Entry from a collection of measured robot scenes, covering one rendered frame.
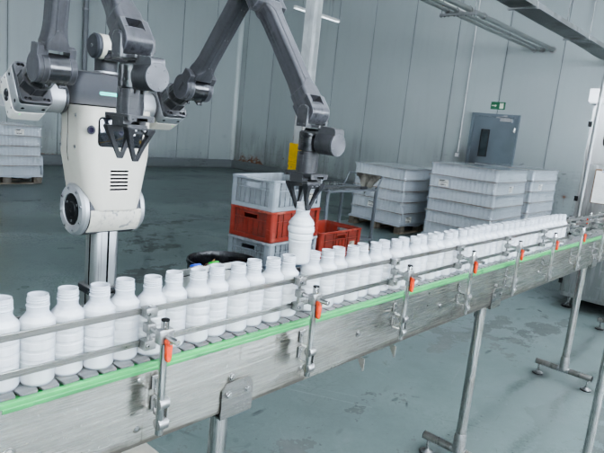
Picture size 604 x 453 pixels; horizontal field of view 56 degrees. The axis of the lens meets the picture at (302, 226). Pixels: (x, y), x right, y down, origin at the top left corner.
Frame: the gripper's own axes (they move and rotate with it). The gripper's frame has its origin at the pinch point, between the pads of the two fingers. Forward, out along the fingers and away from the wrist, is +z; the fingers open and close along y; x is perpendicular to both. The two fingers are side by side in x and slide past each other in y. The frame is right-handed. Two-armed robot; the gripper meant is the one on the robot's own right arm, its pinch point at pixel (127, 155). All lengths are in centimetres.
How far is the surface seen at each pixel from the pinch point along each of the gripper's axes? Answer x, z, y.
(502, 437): 216, 139, 20
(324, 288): 53, 33, 18
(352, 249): 66, 24, 17
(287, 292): 38, 32, 17
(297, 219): 41.7, 13.8, 14.8
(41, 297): -25.8, 23.5, 17.4
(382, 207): 671, 101, -372
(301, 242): 42.4, 19.5, 16.6
